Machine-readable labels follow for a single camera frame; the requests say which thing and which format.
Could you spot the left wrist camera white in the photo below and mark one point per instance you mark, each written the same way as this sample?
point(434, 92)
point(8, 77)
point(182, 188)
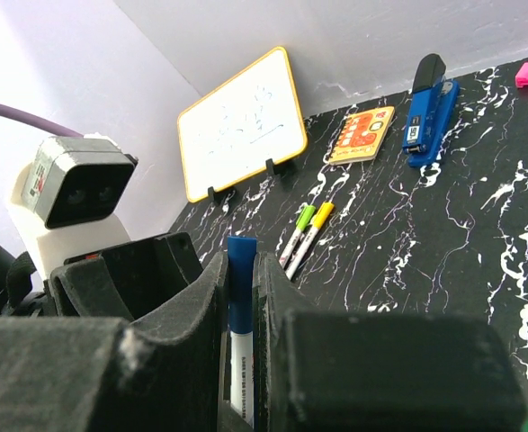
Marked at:
point(63, 203)

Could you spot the blue pen cap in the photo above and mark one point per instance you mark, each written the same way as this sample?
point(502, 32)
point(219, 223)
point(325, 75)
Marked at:
point(241, 258)

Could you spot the white pen blue end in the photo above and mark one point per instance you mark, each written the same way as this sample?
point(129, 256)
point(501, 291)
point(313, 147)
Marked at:
point(242, 376)

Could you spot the white board yellow frame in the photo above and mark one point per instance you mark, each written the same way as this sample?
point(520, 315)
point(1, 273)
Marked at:
point(230, 134)

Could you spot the blue stapler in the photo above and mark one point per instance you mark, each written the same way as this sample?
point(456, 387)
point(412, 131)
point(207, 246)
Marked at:
point(432, 105)

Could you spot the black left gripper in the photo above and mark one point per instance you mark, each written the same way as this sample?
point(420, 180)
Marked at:
point(129, 281)

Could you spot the light green pen cap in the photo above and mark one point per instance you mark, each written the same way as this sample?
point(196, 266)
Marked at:
point(305, 217)

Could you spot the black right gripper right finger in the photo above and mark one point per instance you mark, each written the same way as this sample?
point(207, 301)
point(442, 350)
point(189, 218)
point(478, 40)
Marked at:
point(325, 370)

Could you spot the orange yellow pen cap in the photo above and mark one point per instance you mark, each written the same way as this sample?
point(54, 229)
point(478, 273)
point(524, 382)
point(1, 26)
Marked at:
point(322, 214)

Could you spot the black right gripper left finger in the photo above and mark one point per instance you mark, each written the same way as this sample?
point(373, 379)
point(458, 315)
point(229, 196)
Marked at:
point(158, 373)

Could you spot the white pen orange end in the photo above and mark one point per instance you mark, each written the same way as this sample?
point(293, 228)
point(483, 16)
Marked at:
point(302, 250)

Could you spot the orange small notebook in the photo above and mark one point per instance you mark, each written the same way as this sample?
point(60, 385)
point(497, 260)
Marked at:
point(362, 135)

